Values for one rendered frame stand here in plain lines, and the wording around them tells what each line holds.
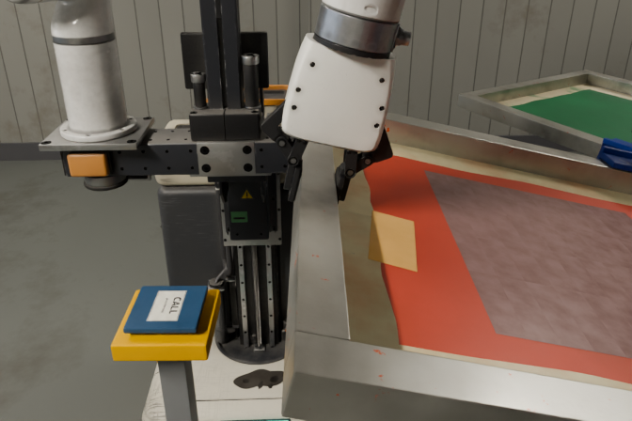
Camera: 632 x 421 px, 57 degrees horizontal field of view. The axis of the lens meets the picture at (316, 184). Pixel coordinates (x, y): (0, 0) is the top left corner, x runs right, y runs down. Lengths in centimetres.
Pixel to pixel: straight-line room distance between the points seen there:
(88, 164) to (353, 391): 75
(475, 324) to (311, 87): 26
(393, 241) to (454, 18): 324
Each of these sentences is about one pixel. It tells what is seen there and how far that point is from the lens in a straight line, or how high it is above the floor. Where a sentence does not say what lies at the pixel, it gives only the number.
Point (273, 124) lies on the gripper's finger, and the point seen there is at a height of 129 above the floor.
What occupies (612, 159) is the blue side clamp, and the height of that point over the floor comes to 113.
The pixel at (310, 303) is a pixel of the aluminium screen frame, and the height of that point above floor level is 123.
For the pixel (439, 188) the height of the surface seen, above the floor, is 116.
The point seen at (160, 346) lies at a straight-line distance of 83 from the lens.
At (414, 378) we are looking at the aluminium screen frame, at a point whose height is 121.
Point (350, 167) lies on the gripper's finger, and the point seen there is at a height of 124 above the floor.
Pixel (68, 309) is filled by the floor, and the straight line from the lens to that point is 264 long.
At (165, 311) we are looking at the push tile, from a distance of 86.
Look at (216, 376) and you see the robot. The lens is 176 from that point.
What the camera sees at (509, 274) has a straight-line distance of 62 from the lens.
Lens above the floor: 148
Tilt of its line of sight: 25 degrees down
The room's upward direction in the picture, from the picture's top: straight up
